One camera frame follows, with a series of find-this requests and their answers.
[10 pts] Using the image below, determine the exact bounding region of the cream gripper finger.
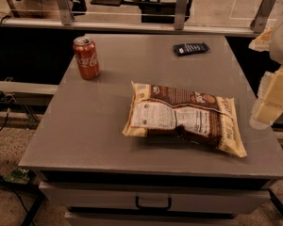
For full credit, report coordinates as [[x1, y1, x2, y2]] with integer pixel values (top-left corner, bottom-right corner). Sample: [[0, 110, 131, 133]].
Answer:
[[252, 65, 283, 125], [248, 27, 272, 52]]

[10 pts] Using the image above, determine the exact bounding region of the red Coca-Cola can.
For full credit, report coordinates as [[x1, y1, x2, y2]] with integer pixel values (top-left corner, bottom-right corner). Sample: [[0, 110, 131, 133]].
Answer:
[[73, 36, 100, 79]]

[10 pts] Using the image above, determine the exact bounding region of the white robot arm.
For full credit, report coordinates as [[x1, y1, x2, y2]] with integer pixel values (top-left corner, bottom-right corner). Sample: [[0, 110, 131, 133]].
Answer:
[[249, 12, 283, 130]]

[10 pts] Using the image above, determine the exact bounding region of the dark blue rxbar wrapper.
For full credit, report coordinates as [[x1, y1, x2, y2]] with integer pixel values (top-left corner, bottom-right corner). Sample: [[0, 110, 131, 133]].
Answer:
[[173, 42, 209, 57]]

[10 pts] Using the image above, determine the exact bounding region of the yellow brown chip bag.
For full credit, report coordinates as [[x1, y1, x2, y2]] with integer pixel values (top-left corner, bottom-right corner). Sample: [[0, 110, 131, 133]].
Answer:
[[123, 83, 247, 157]]

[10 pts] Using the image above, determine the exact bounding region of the green packet on floor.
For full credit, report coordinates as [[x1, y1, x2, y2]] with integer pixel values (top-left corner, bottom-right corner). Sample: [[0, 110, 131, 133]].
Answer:
[[4, 168, 30, 185]]

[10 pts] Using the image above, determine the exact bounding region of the right metal rail bracket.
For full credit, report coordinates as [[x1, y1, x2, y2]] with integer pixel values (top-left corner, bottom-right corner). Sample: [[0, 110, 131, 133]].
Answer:
[[250, 0, 276, 33]]

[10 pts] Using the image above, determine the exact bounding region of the black drawer handle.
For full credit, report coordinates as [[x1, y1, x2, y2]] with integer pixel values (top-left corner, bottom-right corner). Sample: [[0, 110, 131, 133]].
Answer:
[[135, 196, 173, 211]]

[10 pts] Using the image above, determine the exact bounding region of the left metal rail bracket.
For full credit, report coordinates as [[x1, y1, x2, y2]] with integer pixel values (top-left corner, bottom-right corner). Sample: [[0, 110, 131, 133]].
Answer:
[[57, 0, 74, 25]]

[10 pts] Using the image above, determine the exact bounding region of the black floor stand frame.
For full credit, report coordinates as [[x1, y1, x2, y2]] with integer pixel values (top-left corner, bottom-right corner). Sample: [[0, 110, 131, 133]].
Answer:
[[0, 174, 45, 226]]

